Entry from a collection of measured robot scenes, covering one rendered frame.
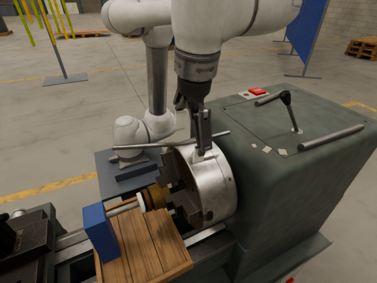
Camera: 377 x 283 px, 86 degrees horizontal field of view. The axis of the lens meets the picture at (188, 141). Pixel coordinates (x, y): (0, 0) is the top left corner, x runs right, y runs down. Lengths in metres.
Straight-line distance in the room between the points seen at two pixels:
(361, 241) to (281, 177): 1.76
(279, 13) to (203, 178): 0.43
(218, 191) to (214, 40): 0.41
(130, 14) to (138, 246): 0.77
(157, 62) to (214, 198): 0.65
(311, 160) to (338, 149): 0.12
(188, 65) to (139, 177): 0.95
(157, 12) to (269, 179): 0.54
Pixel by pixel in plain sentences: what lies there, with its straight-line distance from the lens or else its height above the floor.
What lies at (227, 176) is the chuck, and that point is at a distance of 0.64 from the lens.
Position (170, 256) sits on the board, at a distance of 0.83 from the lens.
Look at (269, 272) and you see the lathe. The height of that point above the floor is 0.54.
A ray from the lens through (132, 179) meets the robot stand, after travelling 1.26.
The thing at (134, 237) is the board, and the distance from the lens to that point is 0.89.
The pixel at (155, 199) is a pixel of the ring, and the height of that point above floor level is 1.11.
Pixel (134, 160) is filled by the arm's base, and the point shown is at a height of 0.83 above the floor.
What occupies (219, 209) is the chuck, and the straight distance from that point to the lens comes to 0.66.
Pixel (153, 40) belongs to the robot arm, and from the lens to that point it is 0.94.
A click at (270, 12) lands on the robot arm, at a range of 0.45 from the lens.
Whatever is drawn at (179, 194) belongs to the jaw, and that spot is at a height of 1.10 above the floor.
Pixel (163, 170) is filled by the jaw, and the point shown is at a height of 1.16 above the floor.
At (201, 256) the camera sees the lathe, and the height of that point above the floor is 0.87.
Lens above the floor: 1.65
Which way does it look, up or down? 37 degrees down
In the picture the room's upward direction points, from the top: straight up
